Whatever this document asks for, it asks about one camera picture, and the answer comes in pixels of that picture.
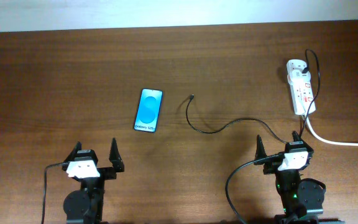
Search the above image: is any white power strip cord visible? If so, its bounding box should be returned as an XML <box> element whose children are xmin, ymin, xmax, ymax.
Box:
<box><xmin>304</xmin><ymin>114</ymin><xmax>358</xmax><ymax>149</ymax></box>

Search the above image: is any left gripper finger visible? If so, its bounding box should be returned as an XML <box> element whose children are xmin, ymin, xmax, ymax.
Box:
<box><xmin>109</xmin><ymin>138</ymin><xmax>124</xmax><ymax>172</ymax></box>
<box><xmin>64</xmin><ymin>142</ymin><xmax>82</xmax><ymax>163</ymax></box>

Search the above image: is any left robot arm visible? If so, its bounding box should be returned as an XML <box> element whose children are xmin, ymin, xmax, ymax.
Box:
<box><xmin>62</xmin><ymin>139</ymin><xmax>124</xmax><ymax>223</ymax></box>

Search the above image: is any blue screen Galaxy smartphone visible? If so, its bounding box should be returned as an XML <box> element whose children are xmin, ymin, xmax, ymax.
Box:
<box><xmin>134</xmin><ymin>88</ymin><xmax>163</xmax><ymax>133</ymax></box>

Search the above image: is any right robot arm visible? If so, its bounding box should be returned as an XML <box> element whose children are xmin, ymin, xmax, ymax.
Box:
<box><xmin>254</xmin><ymin>131</ymin><xmax>326</xmax><ymax>224</ymax></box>

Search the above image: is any black USB charging cable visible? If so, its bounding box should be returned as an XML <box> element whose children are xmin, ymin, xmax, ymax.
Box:
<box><xmin>185</xmin><ymin>49</ymin><xmax>321</xmax><ymax>144</ymax></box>

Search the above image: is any white power strip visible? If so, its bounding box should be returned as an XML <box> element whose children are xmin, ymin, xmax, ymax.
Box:
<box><xmin>287</xmin><ymin>59</ymin><xmax>316</xmax><ymax>116</ymax></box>

